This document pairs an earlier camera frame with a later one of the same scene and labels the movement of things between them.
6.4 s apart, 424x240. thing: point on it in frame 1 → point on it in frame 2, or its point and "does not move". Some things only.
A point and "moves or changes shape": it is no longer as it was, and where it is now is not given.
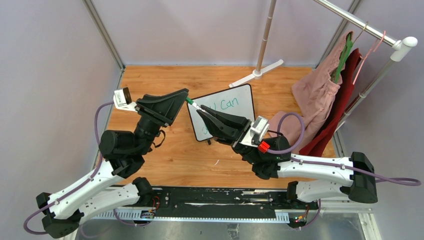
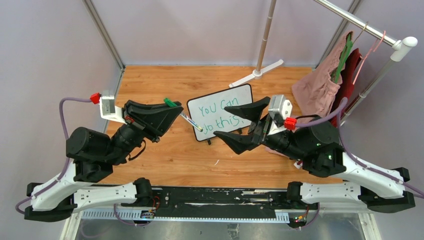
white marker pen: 197,106 → 191,121
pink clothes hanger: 364,57 does not move
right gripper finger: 244,123 → 252,111
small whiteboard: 238,101 does not move
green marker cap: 189,101 moves or changes shape
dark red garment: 316,147 does not move
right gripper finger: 224,129 → 240,143
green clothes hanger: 349,44 does not move
